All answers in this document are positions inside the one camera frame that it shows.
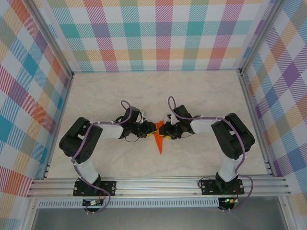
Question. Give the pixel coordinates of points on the aluminium frame leg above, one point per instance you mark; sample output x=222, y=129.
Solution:
x=30, y=215
x=286, y=213

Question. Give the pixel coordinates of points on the grey metal panel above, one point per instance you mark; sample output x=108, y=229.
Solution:
x=156, y=220

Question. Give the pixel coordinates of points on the small black circuit board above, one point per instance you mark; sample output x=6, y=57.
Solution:
x=92, y=203

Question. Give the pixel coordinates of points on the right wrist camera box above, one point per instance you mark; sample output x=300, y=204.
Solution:
x=170, y=118

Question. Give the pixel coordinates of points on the aluminium frame post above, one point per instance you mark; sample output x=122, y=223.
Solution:
x=260, y=36
x=52, y=39

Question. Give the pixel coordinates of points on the aluminium table edge rail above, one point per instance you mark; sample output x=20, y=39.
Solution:
x=63, y=107
x=251, y=107

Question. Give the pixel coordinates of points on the wide aluminium base rail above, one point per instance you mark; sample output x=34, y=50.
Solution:
x=156, y=187

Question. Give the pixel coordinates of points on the circuit board with green light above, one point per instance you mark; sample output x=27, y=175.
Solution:
x=227, y=200

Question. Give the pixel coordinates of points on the orange paper sheet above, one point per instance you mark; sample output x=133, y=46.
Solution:
x=159, y=143

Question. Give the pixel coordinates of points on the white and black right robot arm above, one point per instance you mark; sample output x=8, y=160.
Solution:
x=227, y=170

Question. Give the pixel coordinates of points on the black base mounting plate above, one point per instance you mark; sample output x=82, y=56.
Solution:
x=207, y=188
x=110, y=187

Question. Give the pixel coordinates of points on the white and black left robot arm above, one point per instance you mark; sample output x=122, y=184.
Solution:
x=87, y=171

